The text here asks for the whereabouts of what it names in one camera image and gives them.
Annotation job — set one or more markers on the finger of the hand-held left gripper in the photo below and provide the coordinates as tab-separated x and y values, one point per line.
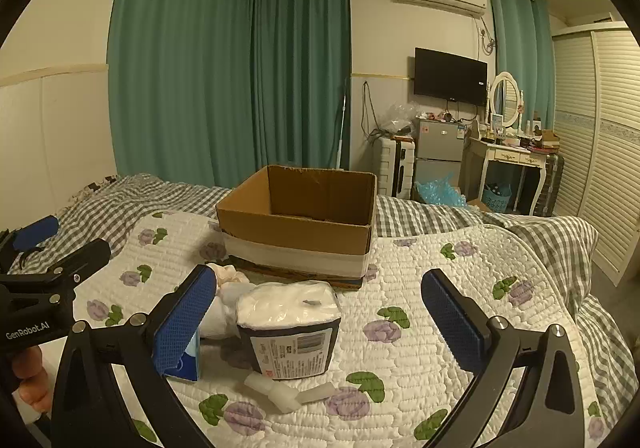
85	253
37	230

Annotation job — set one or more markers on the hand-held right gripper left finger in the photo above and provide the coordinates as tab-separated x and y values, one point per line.
182	328

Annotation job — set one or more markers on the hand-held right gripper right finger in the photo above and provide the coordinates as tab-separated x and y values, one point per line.
452	318

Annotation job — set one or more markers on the blue and white packet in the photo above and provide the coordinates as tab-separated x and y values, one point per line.
187	363

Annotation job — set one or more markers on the white soft cloth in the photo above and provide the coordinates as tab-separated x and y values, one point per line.
220	315

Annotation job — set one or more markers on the cream soft cloth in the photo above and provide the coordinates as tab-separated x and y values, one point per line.
229	273

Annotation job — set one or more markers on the white clothes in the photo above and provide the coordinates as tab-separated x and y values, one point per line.
290	315

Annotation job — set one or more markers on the small white plastic tube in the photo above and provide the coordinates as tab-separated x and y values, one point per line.
272	393

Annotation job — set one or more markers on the brown cardboard box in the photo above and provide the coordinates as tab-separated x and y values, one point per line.
300	240

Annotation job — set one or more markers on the white foam tube piece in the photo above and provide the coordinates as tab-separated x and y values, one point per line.
316	392

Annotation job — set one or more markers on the person's left hand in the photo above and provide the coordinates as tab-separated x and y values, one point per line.
31	373

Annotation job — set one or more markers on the white floral quilt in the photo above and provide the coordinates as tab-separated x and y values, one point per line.
400	353

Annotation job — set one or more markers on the dark floral cloth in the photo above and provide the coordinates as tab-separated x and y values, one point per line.
90	187

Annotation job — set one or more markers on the grey checked bedsheet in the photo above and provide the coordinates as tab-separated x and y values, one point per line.
130	200

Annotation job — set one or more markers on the grey checked pillow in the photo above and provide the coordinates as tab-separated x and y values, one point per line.
555	253

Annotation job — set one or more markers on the blue plastic basket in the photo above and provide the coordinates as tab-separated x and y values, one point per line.
496	200

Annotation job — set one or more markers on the blue plastic bag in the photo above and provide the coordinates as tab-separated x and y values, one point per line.
440	192

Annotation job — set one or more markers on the white suitcase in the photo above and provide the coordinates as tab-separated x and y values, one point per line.
395	165

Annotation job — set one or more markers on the dark suitcase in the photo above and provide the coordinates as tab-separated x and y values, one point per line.
550	183

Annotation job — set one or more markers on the white dressing table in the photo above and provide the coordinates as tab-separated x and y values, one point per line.
500	155

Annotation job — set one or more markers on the grey mini fridge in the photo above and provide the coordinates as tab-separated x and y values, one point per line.
440	143

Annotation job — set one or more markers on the small brown box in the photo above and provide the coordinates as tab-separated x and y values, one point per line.
547	137

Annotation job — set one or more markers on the clear plastic bag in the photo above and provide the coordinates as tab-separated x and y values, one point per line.
400	118

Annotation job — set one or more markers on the wide green curtain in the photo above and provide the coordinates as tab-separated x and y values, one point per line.
175	58

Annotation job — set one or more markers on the white mop pole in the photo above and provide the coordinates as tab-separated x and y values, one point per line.
342	128

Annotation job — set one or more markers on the white oval mirror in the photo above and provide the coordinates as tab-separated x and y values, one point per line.
505	98

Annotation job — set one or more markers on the white louvred wardrobe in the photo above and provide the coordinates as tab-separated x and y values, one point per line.
600	143

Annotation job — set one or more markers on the green corner curtain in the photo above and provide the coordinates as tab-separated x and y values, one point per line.
300	68

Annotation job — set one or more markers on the narrow light green curtain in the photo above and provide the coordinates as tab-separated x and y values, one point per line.
522	43

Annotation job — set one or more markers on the black wall television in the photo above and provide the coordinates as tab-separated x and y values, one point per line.
450	75

